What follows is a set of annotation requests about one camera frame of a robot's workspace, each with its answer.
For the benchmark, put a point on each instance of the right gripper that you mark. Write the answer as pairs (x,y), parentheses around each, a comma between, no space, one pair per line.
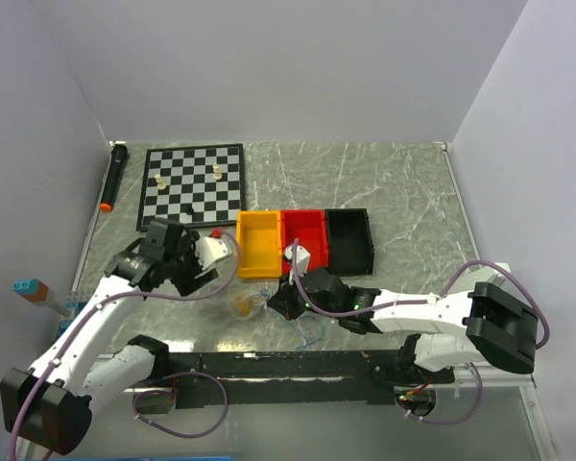
(284,300)

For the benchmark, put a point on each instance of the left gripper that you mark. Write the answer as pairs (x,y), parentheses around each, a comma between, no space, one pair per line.
(184,284)

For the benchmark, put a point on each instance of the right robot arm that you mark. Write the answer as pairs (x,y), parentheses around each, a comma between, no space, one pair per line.
(482,324)

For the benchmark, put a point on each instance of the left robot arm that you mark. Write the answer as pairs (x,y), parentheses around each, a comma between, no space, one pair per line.
(53,401)

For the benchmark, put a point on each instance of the black plastic bin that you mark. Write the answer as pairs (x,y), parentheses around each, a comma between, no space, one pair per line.
(349,238)

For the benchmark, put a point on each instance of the red plastic bin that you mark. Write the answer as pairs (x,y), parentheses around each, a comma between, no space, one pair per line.
(309,227)

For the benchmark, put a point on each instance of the cream chess piece left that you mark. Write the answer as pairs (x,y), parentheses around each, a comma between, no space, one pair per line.
(161,183)

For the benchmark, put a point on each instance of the cream chess piece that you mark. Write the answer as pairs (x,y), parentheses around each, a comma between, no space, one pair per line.
(217,173)
(161,183)

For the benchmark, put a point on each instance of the black white chessboard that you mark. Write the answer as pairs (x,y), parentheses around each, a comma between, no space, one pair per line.
(188,173)

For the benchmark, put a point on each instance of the yellow plastic bin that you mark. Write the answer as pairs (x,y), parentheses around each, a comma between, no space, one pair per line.
(259,238)

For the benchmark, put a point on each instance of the cream chess piece right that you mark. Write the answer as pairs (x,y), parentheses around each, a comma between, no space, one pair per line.
(217,173)

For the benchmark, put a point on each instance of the black marker orange cap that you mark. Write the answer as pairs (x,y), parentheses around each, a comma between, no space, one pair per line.
(118,160)

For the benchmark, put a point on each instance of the toy brick structure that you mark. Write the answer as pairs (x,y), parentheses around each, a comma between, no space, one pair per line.
(39,294)

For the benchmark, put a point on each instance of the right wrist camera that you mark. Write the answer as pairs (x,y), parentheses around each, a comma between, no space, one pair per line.
(301,260)

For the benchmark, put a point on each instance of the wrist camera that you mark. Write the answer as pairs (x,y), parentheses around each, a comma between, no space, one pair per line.
(211,250)
(301,260)

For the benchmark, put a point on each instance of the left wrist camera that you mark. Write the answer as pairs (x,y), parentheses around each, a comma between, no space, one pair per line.
(211,250)

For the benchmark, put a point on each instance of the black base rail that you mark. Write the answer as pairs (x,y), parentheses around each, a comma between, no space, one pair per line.
(371,376)

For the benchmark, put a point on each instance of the grey white wall bracket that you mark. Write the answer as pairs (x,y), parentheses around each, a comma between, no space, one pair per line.
(485,272)

